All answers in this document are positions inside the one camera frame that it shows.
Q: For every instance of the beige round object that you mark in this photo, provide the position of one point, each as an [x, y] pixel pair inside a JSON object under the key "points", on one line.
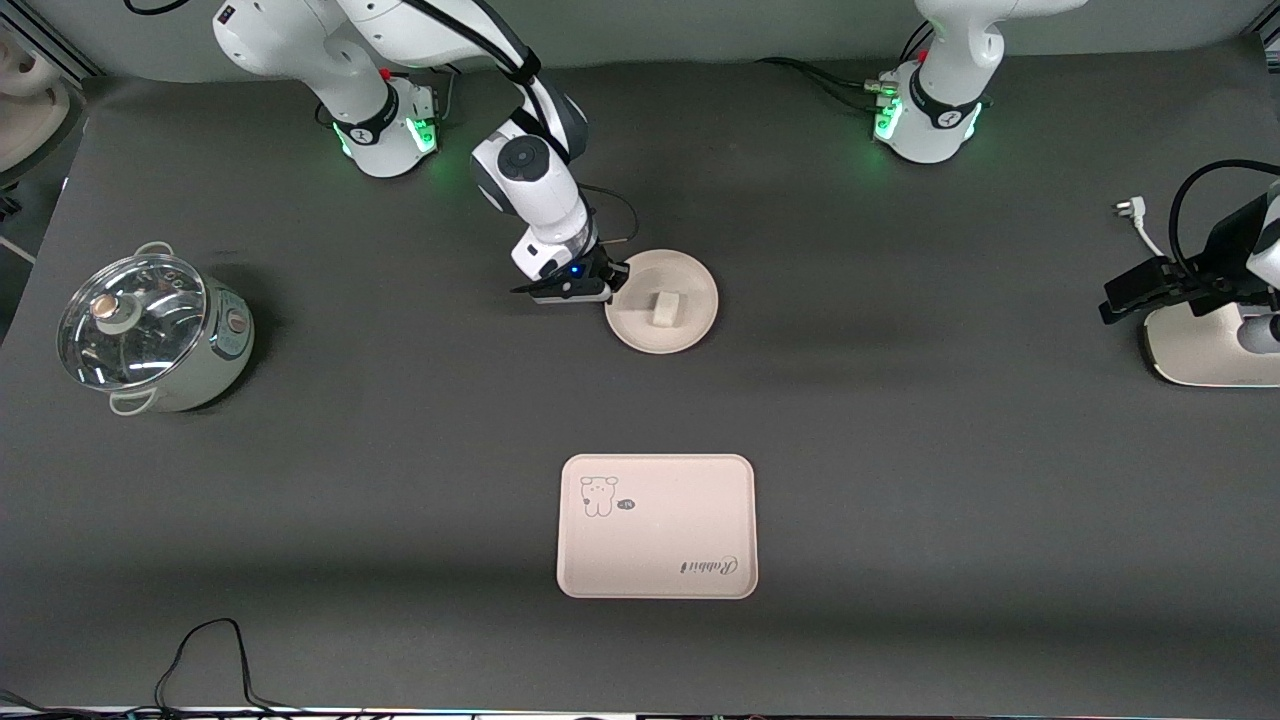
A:
{"points": [[35, 110]]}

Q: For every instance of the white steamed bun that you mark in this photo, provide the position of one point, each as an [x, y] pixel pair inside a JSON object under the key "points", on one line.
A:
{"points": [[666, 308]]}

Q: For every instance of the aluminium frame rail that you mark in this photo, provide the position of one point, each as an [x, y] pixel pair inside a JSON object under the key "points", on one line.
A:
{"points": [[72, 52], [1268, 38]]}

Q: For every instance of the beige tray with bear print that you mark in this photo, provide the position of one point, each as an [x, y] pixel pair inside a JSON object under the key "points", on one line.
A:
{"points": [[655, 530]]}

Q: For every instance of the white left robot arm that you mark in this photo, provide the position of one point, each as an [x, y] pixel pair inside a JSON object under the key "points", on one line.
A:
{"points": [[940, 120]]}

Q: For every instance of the electric pot with glass lid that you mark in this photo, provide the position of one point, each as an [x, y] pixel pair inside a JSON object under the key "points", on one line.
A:
{"points": [[160, 330]]}

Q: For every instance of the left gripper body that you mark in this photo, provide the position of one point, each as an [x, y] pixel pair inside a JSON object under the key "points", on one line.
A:
{"points": [[1226, 243]]}

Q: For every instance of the cream white toaster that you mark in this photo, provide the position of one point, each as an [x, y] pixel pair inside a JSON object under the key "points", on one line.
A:
{"points": [[1200, 355]]}

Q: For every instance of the round beige plate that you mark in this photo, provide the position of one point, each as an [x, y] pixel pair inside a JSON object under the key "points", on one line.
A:
{"points": [[690, 300]]}

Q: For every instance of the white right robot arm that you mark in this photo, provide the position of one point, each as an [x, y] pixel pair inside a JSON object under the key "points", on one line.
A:
{"points": [[530, 190]]}

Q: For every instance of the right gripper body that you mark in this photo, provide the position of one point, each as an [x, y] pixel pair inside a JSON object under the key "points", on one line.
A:
{"points": [[604, 269]]}

